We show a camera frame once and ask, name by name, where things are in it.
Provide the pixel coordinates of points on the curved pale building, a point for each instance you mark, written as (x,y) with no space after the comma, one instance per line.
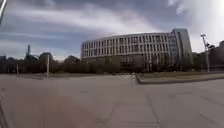
(133,46)

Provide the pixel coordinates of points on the grey paved ground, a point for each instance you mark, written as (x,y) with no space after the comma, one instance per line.
(110,100)

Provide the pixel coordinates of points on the row of trees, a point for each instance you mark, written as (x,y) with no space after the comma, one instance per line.
(73,66)

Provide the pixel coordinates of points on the grey concrete kerb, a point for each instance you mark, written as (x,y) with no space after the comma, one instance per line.
(173,80)

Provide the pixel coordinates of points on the pale pole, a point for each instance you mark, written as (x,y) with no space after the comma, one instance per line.
(47,66)

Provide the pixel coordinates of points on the grass area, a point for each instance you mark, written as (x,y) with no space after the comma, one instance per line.
(180,74)

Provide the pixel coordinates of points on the distant tower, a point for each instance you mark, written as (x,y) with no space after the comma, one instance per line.
(28,50)

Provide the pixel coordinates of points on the lamp pole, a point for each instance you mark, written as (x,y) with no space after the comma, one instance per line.
(206,56)

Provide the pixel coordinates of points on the short pole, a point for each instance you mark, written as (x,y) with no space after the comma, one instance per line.
(17,70)

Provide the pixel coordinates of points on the dark building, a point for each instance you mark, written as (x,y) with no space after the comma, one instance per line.
(215,56)

